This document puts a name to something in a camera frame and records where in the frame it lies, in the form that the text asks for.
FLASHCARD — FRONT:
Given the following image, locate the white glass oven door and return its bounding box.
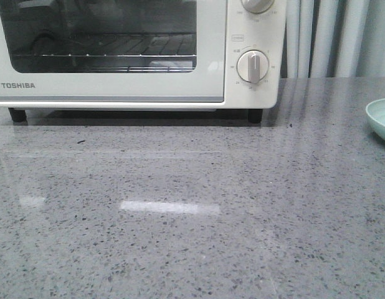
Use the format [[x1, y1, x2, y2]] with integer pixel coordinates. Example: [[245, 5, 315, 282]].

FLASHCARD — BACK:
[[0, 1, 227, 105]]

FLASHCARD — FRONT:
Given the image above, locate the black right oven foot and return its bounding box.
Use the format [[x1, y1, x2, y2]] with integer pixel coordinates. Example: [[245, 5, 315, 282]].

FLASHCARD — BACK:
[[248, 109, 263, 124]]

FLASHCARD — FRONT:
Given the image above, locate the black oven foot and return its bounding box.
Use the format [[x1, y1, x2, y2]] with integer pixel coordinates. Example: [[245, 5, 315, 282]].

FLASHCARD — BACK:
[[8, 108, 27, 123], [248, 109, 263, 124]]

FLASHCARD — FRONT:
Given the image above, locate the white Toshiba toaster oven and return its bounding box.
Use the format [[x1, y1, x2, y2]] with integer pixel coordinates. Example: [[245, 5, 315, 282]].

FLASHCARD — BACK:
[[0, 1, 287, 112]]

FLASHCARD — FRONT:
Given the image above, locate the black left oven foot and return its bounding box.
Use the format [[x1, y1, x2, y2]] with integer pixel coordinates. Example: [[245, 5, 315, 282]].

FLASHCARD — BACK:
[[8, 108, 27, 123]]

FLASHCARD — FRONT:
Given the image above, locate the lower timer knob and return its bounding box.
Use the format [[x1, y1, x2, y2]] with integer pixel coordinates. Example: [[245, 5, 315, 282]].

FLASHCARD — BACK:
[[237, 50, 269, 84]]

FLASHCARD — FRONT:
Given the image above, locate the upper temperature knob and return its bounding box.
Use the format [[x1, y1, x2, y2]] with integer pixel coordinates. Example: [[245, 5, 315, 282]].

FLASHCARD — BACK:
[[241, 0, 274, 14]]

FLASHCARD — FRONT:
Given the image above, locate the pale pleated curtain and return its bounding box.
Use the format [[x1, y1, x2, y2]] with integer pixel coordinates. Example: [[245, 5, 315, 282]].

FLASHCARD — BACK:
[[281, 1, 385, 78]]

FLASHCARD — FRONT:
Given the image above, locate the light green plate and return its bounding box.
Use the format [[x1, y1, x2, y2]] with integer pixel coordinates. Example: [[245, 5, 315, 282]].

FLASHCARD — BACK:
[[366, 98, 385, 141]]

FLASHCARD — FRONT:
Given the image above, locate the metal wire oven rack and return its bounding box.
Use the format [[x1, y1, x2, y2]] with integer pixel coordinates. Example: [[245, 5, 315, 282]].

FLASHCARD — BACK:
[[9, 32, 197, 73]]

